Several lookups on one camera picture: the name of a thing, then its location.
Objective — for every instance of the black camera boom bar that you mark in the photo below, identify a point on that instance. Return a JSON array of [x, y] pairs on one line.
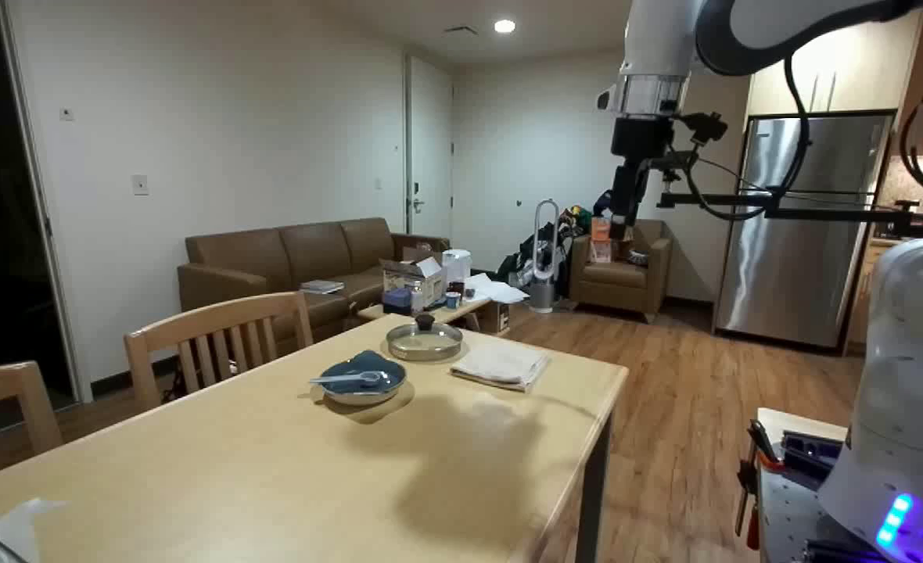
[[814, 209]]

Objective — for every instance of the brown armchair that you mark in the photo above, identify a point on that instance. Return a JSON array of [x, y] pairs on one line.
[[622, 282]]

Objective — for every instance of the white light switch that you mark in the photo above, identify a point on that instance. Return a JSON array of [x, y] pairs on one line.
[[140, 184]]

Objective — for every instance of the light wooden board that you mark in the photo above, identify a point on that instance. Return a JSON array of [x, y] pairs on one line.
[[798, 427]]

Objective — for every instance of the blue round pan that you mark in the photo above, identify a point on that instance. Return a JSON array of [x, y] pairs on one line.
[[367, 393]]

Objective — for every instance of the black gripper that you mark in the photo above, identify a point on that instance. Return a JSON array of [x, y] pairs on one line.
[[643, 143]]

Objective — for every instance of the wooden slat-back chair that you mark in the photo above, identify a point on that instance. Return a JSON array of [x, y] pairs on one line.
[[9, 393], [215, 328]]

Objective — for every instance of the round ceiling light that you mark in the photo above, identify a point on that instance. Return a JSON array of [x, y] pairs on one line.
[[506, 25]]

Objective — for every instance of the low wooden coffee table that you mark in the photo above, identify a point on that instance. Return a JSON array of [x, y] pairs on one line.
[[476, 310]]

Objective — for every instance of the white room door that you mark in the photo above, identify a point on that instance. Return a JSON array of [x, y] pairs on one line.
[[430, 144]]

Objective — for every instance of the open cardboard box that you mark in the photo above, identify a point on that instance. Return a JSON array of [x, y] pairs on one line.
[[411, 287]]

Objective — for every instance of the orange box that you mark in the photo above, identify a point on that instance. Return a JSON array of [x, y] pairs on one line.
[[600, 243]]

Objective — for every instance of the black bags pile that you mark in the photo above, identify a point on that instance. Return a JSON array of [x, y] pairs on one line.
[[519, 262]]

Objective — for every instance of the light blue measuring spoon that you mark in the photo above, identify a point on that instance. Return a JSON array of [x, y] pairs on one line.
[[344, 377]]

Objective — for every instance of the glass lid with black knob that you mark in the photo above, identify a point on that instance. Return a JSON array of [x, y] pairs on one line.
[[425, 340]]

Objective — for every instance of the small white box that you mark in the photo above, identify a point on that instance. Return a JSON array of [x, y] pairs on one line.
[[455, 265]]

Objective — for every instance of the white papers pile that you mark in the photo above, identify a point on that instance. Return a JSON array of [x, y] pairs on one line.
[[495, 290]]

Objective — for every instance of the cream upper kitchen cabinets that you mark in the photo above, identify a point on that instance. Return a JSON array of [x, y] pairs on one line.
[[845, 74]]

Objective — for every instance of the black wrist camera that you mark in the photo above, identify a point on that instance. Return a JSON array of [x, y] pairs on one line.
[[706, 125]]

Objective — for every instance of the white wall thermostat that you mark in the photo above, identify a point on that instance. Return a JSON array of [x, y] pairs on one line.
[[68, 112]]

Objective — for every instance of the brown leather sofa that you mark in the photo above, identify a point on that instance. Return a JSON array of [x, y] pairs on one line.
[[274, 253]]

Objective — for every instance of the white folded cloth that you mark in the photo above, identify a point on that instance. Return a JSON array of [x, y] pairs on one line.
[[501, 365]]

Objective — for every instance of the stainless steel refrigerator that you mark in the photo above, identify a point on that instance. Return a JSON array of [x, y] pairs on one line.
[[804, 239]]

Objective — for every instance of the orange and black clamp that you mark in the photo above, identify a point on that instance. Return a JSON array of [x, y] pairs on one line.
[[748, 501]]

